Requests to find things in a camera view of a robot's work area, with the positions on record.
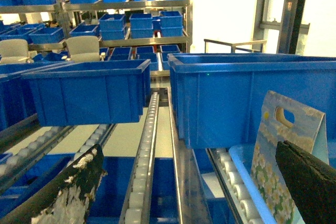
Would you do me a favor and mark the blue bin far left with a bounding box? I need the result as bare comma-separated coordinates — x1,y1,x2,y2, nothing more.
0,61,74,132

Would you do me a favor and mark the white roller track centre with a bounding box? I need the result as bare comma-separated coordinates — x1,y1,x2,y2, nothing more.
119,92,160,223

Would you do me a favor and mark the white roller track left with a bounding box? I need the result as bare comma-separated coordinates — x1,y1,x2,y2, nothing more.
71,124,117,162

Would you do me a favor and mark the light blue tray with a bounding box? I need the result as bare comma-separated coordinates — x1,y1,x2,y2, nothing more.
229,144,276,223

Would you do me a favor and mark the flower print gift bag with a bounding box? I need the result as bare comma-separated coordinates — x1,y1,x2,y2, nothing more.
250,91,329,223

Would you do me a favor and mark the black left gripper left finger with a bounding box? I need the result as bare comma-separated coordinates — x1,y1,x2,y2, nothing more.
1,144,106,223

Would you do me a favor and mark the large blue bin right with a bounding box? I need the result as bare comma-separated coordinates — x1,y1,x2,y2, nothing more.
168,54,335,149

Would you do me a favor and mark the white roller track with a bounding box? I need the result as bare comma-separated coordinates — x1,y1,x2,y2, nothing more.
119,92,160,223
71,124,117,162

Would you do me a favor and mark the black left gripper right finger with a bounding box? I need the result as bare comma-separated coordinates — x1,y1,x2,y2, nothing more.
275,141,335,223

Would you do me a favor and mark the grey office chair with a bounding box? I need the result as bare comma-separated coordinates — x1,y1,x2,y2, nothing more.
1,39,34,64
66,36,104,63

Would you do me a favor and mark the blue bin centre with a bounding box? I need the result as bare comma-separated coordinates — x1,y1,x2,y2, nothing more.
22,60,151,126

